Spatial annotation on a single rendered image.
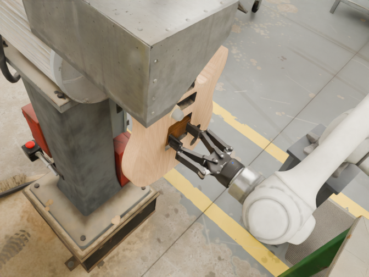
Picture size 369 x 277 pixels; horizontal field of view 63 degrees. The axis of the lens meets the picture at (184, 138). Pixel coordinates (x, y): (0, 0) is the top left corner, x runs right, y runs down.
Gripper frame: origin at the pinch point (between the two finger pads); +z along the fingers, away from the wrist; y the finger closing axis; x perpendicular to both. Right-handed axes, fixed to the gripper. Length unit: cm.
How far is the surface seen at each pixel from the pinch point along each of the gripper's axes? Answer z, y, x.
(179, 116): -5.9, -11.1, 17.9
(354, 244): -55, 18, -13
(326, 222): -63, 98, -99
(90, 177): 33, -8, -51
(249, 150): 5, 107, -98
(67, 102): 25.0, -18.7, 3.6
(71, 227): 33, -21, -80
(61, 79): 18.6, -22.9, 17.1
